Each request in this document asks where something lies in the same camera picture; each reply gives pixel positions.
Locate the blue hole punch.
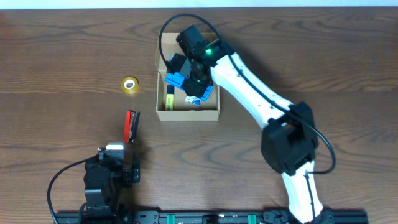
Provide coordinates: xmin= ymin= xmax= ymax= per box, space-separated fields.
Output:
xmin=165 ymin=72 xmax=213 ymax=101

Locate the white blue staples box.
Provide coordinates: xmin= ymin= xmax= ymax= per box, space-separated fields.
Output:
xmin=185 ymin=96 xmax=201 ymax=106

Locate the yellow blue highlighter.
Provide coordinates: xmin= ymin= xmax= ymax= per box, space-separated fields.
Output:
xmin=165 ymin=85 xmax=174 ymax=111

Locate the brown cardboard box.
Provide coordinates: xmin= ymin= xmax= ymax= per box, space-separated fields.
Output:
xmin=155 ymin=32 xmax=220 ymax=121

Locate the red black stapler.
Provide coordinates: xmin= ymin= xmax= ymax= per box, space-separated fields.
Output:
xmin=124 ymin=110 xmax=140 ymax=143

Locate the yellow tape roll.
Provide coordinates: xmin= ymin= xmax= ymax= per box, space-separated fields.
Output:
xmin=121 ymin=77 xmax=139 ymax=95

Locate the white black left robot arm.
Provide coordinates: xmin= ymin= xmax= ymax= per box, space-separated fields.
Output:
xmin=78 ymin=149 xmax=140 ymax=223

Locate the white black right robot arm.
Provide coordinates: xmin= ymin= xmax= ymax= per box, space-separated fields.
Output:
xmin=166 ymin=26 xmax=323 ymax=223

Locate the black mounting rail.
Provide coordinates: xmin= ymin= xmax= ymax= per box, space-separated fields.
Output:
xmin=55 ymin=210 xmax=369 ymax=224

